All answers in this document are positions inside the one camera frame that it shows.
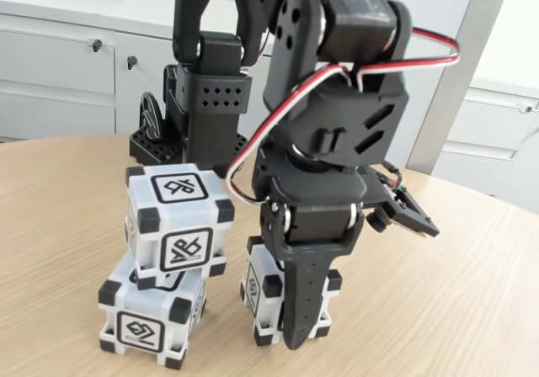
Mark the white cube interlocked-hooks glyph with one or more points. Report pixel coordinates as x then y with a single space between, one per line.
257 293

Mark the white cube crossed-lines glyph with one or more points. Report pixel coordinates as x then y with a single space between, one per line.
168 217

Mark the white cube diamond glyph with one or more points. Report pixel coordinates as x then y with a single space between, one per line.
141 330

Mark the cabinet lock with key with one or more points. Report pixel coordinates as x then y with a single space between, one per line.
97 45
131 61
528 108

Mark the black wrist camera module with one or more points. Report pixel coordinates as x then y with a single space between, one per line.
414 217

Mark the silver metal post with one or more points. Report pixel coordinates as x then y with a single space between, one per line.
482 15

